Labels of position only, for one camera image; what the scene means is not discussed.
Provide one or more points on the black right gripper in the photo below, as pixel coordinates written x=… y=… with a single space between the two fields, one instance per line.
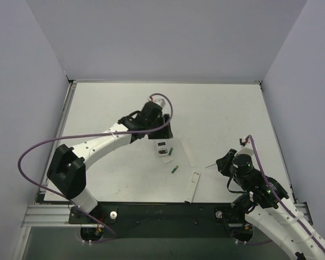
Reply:
x=223 y=163

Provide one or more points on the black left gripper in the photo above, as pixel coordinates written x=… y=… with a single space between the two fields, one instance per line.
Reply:
x=160 y=130

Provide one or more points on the white battery cover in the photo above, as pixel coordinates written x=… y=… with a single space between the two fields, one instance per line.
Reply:
x=168 y=159

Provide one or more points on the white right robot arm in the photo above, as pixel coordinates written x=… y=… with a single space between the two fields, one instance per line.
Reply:
x=286 y=226

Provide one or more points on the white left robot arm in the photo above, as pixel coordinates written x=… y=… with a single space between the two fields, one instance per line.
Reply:
x=67 y=170

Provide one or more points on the white plastic tray strip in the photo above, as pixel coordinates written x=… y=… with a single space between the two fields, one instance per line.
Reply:
x=188 y=152

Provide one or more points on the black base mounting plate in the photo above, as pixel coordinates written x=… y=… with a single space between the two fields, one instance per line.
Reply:
x=171 y=220

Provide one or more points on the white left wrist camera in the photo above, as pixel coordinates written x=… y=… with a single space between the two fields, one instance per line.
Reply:
x=160 y=102

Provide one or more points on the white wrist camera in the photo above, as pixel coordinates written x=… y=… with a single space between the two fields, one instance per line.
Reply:
x=160 y=102
x=245 y=147

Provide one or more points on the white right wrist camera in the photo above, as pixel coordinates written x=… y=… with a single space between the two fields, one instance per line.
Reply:
x=245 y=147

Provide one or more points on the aluminium frame rail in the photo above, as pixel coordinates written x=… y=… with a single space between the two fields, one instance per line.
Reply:
x=54 y=215

